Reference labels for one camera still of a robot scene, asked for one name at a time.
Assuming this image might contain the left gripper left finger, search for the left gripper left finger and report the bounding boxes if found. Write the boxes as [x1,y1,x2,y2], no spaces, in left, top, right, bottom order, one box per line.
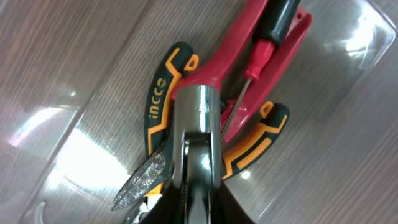
[139,184,183,224]

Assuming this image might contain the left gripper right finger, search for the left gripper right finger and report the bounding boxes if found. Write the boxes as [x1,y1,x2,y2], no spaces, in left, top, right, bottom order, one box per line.
[211,182,254,224]

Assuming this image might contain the small silver wrench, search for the small silver wrench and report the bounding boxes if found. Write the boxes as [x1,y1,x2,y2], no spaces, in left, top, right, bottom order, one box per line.
[172,85,221,223]

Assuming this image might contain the red handled snips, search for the red handled snips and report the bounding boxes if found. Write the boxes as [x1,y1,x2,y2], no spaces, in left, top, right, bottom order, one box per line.
[111,0,313,212]

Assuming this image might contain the orange black long-nose pliers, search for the orange black long-nose pliers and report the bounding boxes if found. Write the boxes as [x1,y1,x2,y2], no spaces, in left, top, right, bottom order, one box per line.
[113,41,295,210]

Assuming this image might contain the black red screwdriver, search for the black red screwdriver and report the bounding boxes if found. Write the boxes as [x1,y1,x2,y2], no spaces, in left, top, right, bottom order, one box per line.
[221,0,300,141]

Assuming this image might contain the clear plastic container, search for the clear plastic container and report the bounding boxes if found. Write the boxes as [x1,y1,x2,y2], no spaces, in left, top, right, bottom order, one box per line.
[1,1,397,223]

